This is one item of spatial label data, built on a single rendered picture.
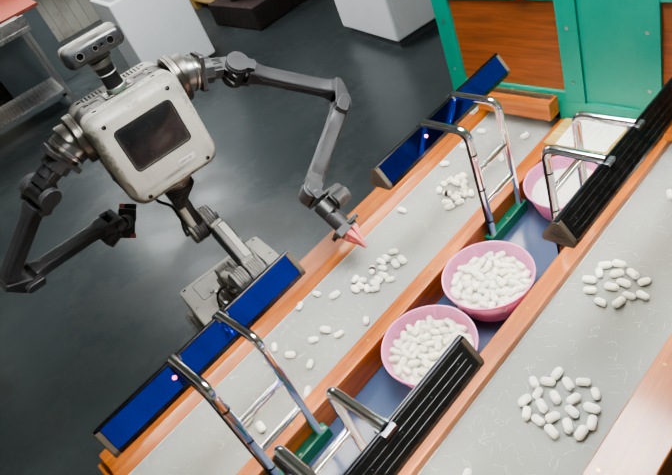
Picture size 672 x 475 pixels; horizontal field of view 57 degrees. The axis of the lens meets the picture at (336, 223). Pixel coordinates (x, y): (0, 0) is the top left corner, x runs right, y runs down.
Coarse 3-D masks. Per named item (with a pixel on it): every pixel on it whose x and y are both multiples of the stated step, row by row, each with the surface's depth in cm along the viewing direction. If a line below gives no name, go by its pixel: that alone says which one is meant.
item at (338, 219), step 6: (336, 210) 198; (330, 216) 197; (336, 216) 197; (342, 216) 198; (354, 216) 198; (330, 222) 198; (336, 222) 197; (342, 222) 197; (348, 222) 197; (336, 228) 198; (336, 234) 195
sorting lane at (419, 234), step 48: (480, 144) 230; (528, 144) 220; (432, 192) 219; (384, 240) 209; (432, 240) 201; (336, 288) 199; (384, 288) 192; (288, 336) 191; (240, 384) 183; (192, 432) 176
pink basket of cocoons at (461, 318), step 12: (408, 312) 178; (420, 312) 178; (432, 312) 177; (456, 312) 173; (396, 324) 177; (468, 324) 170; (384, 336) 174; (396, 336) 177; (384, 348) 172; (384, 360) 168; (408, 384) 160
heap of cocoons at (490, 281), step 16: (496, 256) 186; (464, 272) 186; (480, 272) 183; (496, 272) 181; (512, 272) 179; (528, 272) 177; (464, 288) 183; (480, 288) 180; (496, 288) 179; (512, 288) 177; (464, 304) 176; (480, 304) 174; (496, 304) 173
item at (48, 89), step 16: (0, 32) 565; (16, 32) 572; (32, 48) 644; (48, 64) 600; (48, 80) 658; (32, 96) 636; (48, 96) 617; (0, 112) 633; (16, 112) 615; (0, 128) 600
